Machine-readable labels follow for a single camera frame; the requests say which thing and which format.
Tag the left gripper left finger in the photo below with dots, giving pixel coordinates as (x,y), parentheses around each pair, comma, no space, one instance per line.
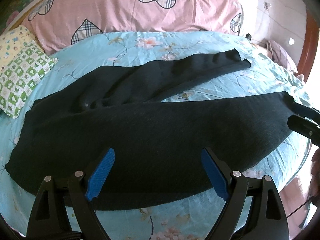
(62,208)

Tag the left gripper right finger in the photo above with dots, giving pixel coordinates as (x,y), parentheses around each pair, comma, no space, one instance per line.
(252,209)

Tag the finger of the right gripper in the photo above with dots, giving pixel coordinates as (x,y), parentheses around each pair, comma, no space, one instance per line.
(304,127)
(306,112)

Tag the black pants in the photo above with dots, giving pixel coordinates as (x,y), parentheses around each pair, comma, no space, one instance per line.
(157,144)

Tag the person's right hand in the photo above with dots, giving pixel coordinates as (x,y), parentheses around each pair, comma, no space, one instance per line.
(314,184)

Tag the light blue floral bedsheet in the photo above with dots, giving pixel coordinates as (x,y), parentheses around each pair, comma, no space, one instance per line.
(189,218)

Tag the pink cloth beside bed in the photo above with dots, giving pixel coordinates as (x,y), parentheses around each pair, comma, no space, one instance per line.
(278,54)

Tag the green white checkered pillow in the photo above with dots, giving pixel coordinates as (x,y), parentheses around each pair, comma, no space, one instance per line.
(21,75)

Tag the yellow cartoon print pillow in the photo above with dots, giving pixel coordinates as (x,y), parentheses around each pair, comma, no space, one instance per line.
(12,42)

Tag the pink quilt with plaid hearts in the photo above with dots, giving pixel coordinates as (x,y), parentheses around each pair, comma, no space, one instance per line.
(61,23)

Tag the brown wooden door frame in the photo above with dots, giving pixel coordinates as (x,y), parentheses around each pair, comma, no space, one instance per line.
(310,45)

